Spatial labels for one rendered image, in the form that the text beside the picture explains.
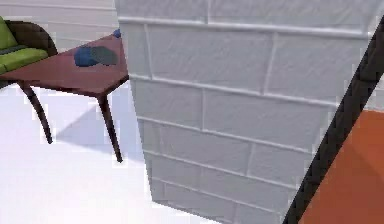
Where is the blue round bowl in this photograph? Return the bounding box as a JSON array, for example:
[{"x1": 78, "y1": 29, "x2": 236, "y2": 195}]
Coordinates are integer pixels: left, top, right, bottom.
[{"x1": 73, "y1": 45, "x2": 119, "y2": 68}]

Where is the dark red wooden table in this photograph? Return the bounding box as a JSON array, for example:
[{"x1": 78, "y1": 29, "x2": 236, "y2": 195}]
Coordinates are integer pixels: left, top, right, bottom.
[{"x1": 0, "y1": 33, "x2": 130, "y2": 164}]

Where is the green cushioned brown armchair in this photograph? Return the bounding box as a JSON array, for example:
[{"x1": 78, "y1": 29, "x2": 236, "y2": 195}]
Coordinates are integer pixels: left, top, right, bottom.
[{"x1": 0, "y1": 15, "x2": 59, "y2": 90}]

